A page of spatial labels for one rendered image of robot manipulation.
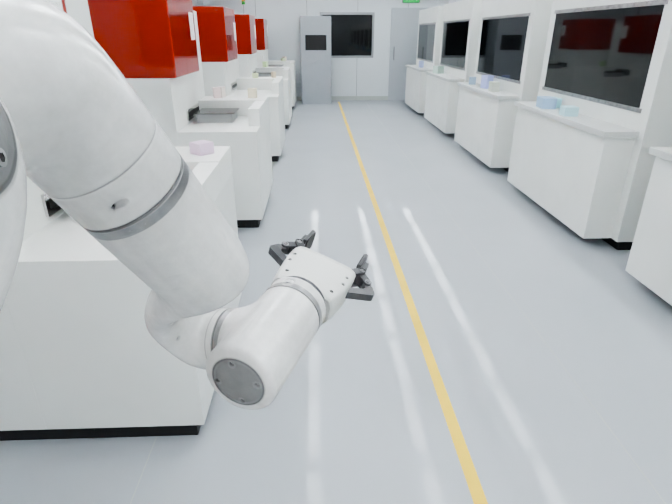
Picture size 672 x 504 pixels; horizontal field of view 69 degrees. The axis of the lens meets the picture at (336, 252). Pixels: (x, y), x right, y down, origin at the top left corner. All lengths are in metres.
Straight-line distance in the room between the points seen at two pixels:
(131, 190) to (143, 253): 0.06
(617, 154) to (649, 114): 0.32
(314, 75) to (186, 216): 11.77
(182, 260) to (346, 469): 1.71
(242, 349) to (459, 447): 1.74
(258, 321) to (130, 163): 0.26
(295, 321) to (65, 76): 0.36
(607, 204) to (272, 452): 3.09
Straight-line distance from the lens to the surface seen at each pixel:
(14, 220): 0.19
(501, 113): 6.06
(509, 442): 2.26
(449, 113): 8.18
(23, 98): 0.31
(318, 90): 12.15
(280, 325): 0.55
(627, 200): 4.19
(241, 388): 0.54
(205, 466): 2.12
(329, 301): 0.64
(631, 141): 4.15
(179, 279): 0.42
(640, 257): 3.67
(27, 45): 0.31
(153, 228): 0.38
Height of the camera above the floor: 1.52
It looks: 24 degrees down
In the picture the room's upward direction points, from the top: straight up
